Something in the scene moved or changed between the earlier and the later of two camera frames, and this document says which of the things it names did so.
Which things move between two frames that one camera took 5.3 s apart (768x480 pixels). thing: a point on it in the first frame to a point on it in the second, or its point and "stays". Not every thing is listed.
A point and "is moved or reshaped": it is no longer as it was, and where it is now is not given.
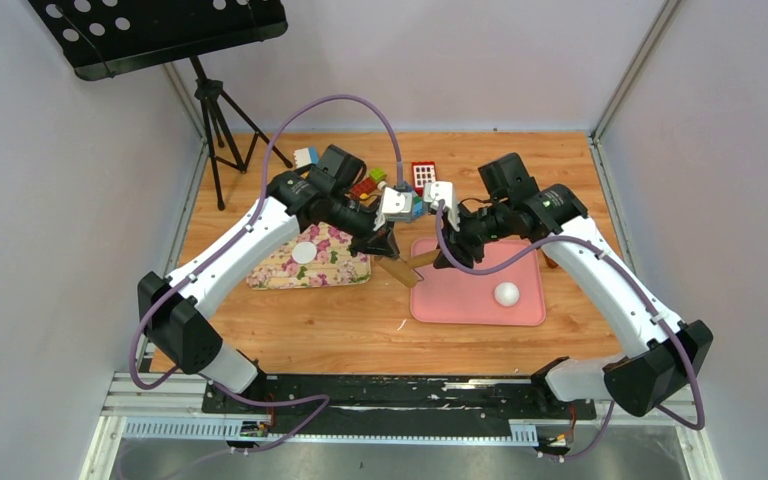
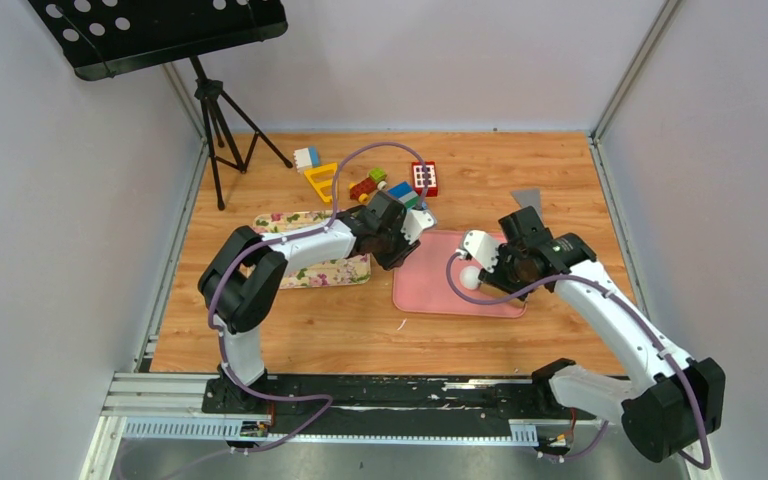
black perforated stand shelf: x=101 y=37 stays
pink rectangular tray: x=448 y=297 is moved or reshaped
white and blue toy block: x=305 y=156 stays
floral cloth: x=334 y=262 stays
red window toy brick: x=423 y=173 stays
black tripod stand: x=233 y=137 stays
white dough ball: x=506 y=294 to x=470 y=277
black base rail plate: x=394 y=404 stays
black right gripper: x=465 y=254 to x=494 y=278
